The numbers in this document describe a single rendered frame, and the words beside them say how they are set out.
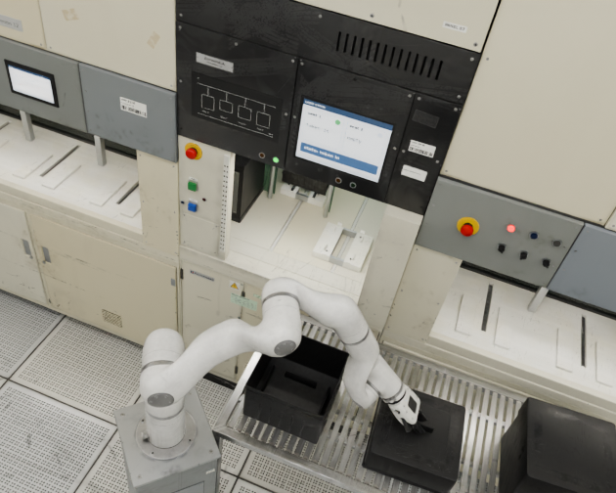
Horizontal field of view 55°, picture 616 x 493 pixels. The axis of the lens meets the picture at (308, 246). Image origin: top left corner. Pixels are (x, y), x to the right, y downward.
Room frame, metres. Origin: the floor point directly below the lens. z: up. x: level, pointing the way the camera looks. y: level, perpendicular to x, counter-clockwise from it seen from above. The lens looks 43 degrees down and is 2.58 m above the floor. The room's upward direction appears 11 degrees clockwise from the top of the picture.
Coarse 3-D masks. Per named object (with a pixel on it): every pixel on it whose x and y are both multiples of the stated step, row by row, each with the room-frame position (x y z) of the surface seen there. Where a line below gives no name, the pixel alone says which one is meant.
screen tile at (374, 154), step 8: (352, 128) 1.56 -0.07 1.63; (360, 128) 1.56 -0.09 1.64; (368, 128) 1.55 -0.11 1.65; (360, 136) 1.55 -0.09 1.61; (368, 136) 1.55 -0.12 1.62; (384, 136) 1.54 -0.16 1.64; (344, 144) 1.56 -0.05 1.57; (352, 144) 1.56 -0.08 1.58; (376, 144) 1.54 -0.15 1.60; (352, 152) 1.56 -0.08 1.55; (360, 152) 1.55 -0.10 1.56; (368, 152) 1.55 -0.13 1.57; (376, 152) 1.54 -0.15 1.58; (376, 160) 1.54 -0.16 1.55
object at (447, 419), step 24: (384, 408) 1.12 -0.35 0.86; (432, 408) 1.16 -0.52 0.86; (456, 408) 1.18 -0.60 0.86; (384, 432) 1.03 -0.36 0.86; (408, 432) 1.05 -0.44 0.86; (432, 432) 1.07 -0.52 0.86; (456, 432) 1.08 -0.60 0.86; (384, 456) 0.95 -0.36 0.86; (408, 456) 0.97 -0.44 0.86; (432, 456) 0.98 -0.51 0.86; (456, 456) 1.00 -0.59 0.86; (408, 480) 0.93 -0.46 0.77; (432, 480) 0.92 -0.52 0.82; (456, 480) 0.92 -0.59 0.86
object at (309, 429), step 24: (264, 360) 1.22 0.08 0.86; (288, 360) 1.31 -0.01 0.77; (312, 360) 1.29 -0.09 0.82; (336, 360) 1.27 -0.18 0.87; (264, 384) 1.17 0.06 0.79; (288, 384) 1.21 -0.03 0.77; (312, 384) 1.21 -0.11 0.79; (336, 384) 1.13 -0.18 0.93; (264, 408) 1.05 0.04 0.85; (288, 408) 1.03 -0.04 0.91; (312, 408) 1.13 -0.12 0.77; (288, 432) 1.02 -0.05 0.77; (312, 432) 1.01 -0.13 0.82
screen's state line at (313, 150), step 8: (304, 144) 1.59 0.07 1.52; (312, 152) 1.58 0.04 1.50; (320, 152) 1.58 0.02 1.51; (328, 152) 1.57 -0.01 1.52; (336, 160) 1.57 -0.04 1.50; (344, 160) 1.56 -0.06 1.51; (352, 160) 1.56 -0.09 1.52; (360, 160) 1.55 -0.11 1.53; (360, 168) 1.55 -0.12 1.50; (368, 168) 1.54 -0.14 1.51; (376, 168) 1.54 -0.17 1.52
